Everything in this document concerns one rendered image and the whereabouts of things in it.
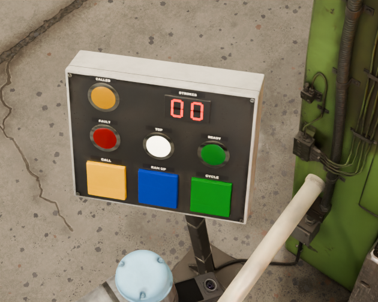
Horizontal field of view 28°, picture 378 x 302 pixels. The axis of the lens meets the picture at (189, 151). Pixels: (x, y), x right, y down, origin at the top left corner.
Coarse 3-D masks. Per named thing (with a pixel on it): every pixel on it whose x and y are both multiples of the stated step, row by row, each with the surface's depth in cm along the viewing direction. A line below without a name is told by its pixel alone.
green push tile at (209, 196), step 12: (192, 180) 136; (204, 180) 136; (192, 192) 138; (204, 192) 137; (216, 192) 137; (228, 192) 136; (192, 204) 140; (204, 204) 139; (216, 204) 138; (228, 204) 138; (228, 216) 139
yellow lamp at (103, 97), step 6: (96, 90) 131; (102, 90) 130; (108, 90) 130; (96, 96) 131; (102, 96) 131; (108, 96) 131; (114, 96) 131; (96, 102) 132; (102, 102) 132; (108, 102) 132; (114, 102) 131
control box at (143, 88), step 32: (96, 64) 132; (128, 64) 132; (160, 64) 133; (128, 96) 130; (160, 96) 129; (192, 96) 128; (224, 96) 126; (256, 96) 125; (96, 128) 135; (128, 128) 134; (160, 128) 133; (192, 128) 131; (224, 128) 130; (256, 128) 130; (96, 160) 140; (128, 160) 138; (160, 160) 136; (192, 160) 135; (224, 160) 133; (256, 160) 141; (128, 192) 142
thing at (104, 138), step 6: (96, 132) 136; (102, 132) 135; (108, 132) 135; (96, 138) 136; (102, 138) 136; (108, 138) 136; (114, 138) 136; (102, 144) 137; (108, 144) 137; (114, 144) 136
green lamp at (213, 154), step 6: (210, 144) 132; (204, 150) 133; (210, 150) 132; (216, 150) 132; (222, 150) 132; (204, 156) 133; (210, 156) 133; (216, 156) 133; (222, 156) 133; (210, 162) 134; (216, 162) 134; (222, 162) 133
